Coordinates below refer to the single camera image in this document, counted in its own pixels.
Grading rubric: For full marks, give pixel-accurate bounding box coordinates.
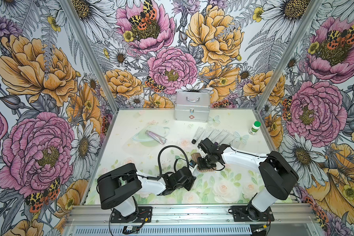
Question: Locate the white tube dark blue cap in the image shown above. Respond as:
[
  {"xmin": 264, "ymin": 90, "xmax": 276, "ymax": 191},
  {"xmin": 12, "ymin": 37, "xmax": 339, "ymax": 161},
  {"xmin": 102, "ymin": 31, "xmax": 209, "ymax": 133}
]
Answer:
[{"xmin": 222, "ymin": 134, "xmax": 237, "ymax": 145}]

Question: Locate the white slotted cable duct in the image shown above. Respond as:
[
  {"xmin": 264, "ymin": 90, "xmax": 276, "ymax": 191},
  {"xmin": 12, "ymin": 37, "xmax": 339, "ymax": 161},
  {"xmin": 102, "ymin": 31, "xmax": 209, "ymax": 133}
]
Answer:
[{"xmin": 73, "ymin": 224, "xmax": 252, "ymax": 236}]

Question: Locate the aluminium front rail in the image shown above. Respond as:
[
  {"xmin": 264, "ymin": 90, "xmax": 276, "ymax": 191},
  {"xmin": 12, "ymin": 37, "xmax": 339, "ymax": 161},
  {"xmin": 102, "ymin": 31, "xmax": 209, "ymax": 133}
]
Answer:
[{"xmin": 66, "ymin": 203, "xmax": 317, "ymax": 226}]

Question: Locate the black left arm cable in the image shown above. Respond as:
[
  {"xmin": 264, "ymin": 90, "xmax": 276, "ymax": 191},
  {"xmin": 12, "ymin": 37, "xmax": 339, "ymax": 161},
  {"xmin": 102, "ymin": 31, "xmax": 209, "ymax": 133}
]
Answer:
[{"xmin": 146, "ymin": 145, "xmax": 191, "ymax": 181}]

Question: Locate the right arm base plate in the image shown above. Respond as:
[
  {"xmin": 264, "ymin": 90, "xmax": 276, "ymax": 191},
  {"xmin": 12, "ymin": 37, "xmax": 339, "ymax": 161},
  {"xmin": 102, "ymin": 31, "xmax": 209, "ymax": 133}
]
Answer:
[{"xmin": 228, "ymin": 205, "xmax": 274, "ymax": 222}]

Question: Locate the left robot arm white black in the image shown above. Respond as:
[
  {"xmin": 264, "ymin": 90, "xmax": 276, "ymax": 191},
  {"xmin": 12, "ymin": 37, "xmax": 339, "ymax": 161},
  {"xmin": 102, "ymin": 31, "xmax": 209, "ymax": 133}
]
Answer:
[{"xmin": 96, "ymin": 163, "xmax": 196, "ymax": 218}]

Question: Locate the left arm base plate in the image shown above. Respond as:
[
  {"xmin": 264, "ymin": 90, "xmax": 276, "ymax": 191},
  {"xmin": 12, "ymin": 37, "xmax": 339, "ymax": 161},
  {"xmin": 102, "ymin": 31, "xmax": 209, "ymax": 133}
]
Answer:
[{"xmin": 110, "ymin": 206, "xmax": 153, "ymax": 223}]

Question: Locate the left aluminium corner post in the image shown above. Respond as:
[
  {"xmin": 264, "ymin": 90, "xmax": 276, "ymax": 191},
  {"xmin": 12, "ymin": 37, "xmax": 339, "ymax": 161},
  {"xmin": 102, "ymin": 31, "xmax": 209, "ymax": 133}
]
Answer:
[{"xmin": 61, "ymin": 1, "xmax": 119, "ymax": 115}]

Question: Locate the white tube teal cap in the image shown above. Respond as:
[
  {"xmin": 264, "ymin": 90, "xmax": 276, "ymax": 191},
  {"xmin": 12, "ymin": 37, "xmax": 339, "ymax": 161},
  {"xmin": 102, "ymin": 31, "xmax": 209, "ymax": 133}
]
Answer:
[{"xmin": 193, "ymin": 169, "xmax": 201, "ymax": 177}]

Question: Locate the right aluminium corner post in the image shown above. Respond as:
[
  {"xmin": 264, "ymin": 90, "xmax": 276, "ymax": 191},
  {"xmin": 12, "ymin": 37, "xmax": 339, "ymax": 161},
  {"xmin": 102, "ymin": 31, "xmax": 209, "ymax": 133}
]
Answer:
[{"xmin": 255, "ymin": 0, "xmax": 323, "ymax": 112}]

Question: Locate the brown striped towel cloth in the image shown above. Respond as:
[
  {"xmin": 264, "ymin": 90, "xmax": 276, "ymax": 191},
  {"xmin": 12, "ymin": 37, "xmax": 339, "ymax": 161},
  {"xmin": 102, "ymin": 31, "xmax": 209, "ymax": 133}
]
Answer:
[{"xmin": 191, "ymin": 152, "xmax": 216, "ymax": 172}]

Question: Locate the white tube black cap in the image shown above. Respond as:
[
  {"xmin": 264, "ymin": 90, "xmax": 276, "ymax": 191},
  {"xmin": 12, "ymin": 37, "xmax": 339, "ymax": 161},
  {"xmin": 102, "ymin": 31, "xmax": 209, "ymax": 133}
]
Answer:
[{"xmin": 208, "ymin": 129, "xmax": 222, "ymax": 143}]

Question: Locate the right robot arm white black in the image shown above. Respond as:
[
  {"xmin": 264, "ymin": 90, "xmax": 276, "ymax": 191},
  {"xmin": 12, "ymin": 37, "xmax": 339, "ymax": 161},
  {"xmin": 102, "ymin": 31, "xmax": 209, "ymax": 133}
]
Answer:
[{"xmin": 196, "ymin": 138, "xmax": 299, "ymax": 222}]

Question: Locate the purple metallic tube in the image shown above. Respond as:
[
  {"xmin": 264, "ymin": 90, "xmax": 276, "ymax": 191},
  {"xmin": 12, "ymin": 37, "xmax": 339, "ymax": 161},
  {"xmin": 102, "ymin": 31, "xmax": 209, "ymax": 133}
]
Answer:
[{"xmin": 146, "ymin": 130, "xmax": 167, "ymax": 145}]

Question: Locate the white bottle green cap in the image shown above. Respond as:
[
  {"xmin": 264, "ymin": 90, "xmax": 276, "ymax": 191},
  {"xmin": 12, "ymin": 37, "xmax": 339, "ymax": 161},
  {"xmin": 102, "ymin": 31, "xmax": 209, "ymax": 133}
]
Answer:
[{"xmin": 249, "ymin": 121, "xmax": 261, "ymax": 135}]

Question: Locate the aluminium corner post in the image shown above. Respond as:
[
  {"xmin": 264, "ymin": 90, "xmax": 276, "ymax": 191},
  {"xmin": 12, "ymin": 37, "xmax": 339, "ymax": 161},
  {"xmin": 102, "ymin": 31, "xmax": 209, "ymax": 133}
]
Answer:
[
  {"xmin": 255, "ymin": 0, "xmax": 323, "ymax": 112},
  {"xmin": 61, "ymin": 1, "xmax": 119, "ymax": 115}
]

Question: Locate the silver aluminium first aid case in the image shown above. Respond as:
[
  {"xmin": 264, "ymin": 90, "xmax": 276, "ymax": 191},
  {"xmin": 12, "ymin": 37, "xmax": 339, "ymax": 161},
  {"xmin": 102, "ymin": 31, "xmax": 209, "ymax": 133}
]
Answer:
[{"xmin": 175, "ymin": 91, "xmax": 210, "ymax": 123}]

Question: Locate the white tube purple cap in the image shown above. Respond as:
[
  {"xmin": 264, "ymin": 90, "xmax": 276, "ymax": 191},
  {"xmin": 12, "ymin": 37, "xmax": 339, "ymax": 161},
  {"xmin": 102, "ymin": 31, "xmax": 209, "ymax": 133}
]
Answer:
[
  {"xmin": 217, "ymin": 130, "xmax": 229, "ymax": 144},
  {"xmin": 202, "ymin": 127, "xmax": 214, "ymax": 143}
]

